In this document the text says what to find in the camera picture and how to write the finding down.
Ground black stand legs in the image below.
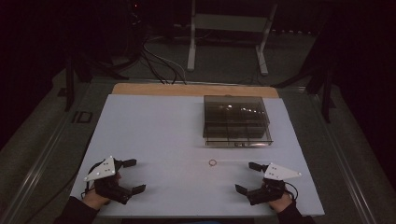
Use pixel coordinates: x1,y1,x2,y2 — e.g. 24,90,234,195
272,31,339,124
63,46,130,113

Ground dark transparent compartment box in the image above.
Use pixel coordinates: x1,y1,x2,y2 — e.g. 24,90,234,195
202,94,275,148

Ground metal floor rail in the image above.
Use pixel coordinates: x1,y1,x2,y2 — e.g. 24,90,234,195
306,91,379,224
0,81,94,224

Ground white table cover sheet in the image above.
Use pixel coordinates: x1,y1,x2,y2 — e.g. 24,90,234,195
69,93,326,218

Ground person's right hand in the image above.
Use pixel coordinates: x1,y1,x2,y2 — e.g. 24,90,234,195
268,189,294,215

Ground person's left hand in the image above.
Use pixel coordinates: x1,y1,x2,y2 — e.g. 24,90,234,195
81,172,123,211

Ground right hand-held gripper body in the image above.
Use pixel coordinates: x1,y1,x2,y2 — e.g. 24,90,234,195
246,161,303,206

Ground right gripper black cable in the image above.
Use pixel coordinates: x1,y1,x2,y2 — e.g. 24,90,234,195
283,181,300,202

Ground white metal stand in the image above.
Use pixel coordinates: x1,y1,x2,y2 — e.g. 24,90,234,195
186,0,279,77

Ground bundle of floor cables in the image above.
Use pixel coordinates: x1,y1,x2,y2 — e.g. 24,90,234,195
136,34,189,86

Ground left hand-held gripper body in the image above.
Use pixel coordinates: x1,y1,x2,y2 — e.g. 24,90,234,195
83,155,134,205

